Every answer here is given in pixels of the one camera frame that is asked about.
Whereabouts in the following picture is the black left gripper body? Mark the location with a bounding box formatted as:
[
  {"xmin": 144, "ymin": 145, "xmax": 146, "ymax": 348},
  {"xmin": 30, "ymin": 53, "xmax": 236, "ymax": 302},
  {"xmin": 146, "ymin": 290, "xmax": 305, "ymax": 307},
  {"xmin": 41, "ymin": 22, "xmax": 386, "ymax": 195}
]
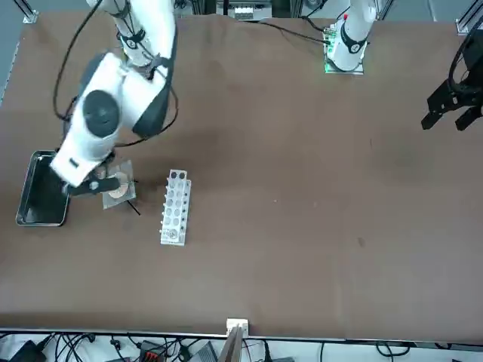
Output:
[{"xmin": 451, "ymin": 29, "xmax": 483, "ymax": 109}]

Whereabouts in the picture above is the steel tray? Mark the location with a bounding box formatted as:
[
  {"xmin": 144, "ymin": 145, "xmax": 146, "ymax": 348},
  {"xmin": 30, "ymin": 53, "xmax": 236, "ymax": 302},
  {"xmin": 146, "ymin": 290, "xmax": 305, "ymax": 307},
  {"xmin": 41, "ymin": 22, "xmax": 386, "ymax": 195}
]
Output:
[{"xmin": 15, "ymin": 149, "xmax": 72, "ymax": 228}]

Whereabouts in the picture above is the white test tube rack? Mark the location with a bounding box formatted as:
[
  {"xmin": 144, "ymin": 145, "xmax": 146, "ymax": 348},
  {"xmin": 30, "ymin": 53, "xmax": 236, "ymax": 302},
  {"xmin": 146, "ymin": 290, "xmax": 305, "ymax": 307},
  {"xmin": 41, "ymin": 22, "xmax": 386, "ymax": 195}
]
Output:
[{"xmin": 159, "ymin": 169, "xmax": 192, "ymax": 247}]

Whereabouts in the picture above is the power strip with red switches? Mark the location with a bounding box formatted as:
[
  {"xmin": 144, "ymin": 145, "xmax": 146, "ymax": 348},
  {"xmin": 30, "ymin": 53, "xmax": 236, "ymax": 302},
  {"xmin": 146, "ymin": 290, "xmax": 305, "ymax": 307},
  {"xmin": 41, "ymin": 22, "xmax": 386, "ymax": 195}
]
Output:
[{"xmin": 138, "ymin": 340, "xmax": 168, "ymax": 362}]

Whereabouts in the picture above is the large black power adapter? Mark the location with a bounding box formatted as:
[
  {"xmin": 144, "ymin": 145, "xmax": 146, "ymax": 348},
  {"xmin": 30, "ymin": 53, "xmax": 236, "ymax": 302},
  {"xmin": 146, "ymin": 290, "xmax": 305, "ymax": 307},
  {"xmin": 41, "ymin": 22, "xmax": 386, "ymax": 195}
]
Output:
[{"xmin": 8, "ymin": 340, "xmax": 47, "ymax": 362}]

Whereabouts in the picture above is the white side table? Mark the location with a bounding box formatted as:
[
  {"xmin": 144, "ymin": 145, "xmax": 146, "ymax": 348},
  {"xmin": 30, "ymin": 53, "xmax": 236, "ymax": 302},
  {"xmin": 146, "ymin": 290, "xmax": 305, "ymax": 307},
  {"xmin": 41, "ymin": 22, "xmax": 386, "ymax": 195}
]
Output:
[{"xmin": 0, "ymin": 331, "xmax": 483, "ymax": 362}]

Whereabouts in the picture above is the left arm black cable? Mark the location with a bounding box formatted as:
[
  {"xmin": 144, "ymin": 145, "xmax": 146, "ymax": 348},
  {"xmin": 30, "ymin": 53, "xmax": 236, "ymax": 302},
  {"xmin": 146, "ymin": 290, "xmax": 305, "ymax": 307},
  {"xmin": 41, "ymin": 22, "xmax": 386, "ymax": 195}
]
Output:
[{"xmin": 448, "ymin": 35, "xmax": 472, "ymax": 91}]

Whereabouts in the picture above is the aluminium frame post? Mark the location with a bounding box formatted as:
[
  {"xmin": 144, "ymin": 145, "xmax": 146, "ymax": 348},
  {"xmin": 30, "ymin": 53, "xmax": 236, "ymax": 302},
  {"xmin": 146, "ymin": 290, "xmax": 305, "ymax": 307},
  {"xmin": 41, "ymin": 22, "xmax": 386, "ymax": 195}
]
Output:
[
  {"xmin": 14, "ymin": 0, "xmax": 39, "ymax": 24},
  {"xmin": 456, "ymin": 0, "xmax": 483, "ymax": 35}
]

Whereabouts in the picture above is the black cable across table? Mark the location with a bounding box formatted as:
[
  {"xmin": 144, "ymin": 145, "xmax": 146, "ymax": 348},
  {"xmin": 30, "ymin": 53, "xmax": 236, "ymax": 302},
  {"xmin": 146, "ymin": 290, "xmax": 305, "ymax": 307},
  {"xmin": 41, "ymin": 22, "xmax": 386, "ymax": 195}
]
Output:
[{"xmin": 237, "ymin": 18, "xmax": 334, "ymax": 50}]

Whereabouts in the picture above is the aluminium camera mount post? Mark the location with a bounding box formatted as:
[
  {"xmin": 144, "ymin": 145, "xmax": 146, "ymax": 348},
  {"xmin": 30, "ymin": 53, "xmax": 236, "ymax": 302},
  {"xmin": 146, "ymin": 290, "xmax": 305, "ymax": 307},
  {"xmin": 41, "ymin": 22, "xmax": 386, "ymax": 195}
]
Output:
[{"xmin": 225, "ymin": 318, "xmax": 250, "ymax": 362}]

